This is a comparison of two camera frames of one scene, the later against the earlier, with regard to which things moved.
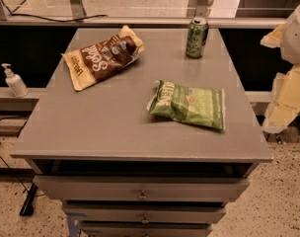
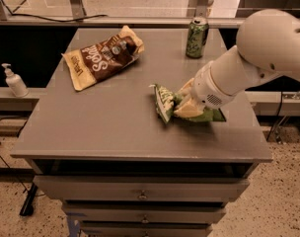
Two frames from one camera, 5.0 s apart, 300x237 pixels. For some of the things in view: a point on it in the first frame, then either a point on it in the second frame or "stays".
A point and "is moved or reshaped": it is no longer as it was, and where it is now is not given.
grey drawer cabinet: x=123 y=171 stays
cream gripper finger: x=273 y=39 -> x=187 y=88
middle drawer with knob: x=145 y=213 stays
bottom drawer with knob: x=145 y=230 stays
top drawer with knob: x=140 y=187 stays
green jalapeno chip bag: x=191 y=106 is moved or reshaped
